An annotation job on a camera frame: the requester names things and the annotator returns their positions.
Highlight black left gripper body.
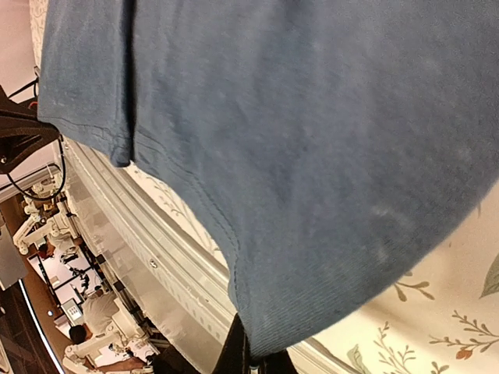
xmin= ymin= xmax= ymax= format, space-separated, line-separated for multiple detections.
xmin=1 ymin=88 xmax=59 ymax=175

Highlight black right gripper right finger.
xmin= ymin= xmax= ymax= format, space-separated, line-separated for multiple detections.
xmin=258 ymin=350 xmax=298 ymax=374

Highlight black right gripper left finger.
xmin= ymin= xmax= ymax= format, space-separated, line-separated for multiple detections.
xmin=212 ymin=314 xmax=250 ymax=374

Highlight teal blue garment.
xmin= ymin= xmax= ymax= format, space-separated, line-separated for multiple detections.
xmin=38 ymin=1 xmax=498 ymax=358

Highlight person in white shirt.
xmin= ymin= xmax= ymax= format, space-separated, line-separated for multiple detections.
xmin=69 ymin=291 xmax=119 ymax=344

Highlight floral patterned table cloth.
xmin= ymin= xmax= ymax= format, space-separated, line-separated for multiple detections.
xmin=29 ymin=0 xmax=499 ymax=374

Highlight background robot workstation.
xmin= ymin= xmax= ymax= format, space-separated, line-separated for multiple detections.
xmin=0 ymin=163 xmax=172 ymax=374

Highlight aluminium front rail base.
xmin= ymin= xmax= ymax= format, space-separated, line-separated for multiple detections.
xmin=64 ymin=138 xmax=352 ymax=374

